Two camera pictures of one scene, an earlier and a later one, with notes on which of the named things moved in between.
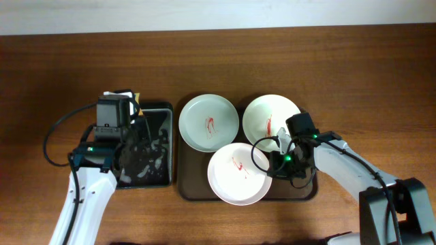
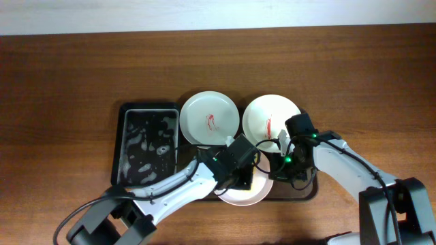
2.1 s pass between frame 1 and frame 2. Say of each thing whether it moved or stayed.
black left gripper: moved
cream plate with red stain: stayed
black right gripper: stayed
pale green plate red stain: stayed
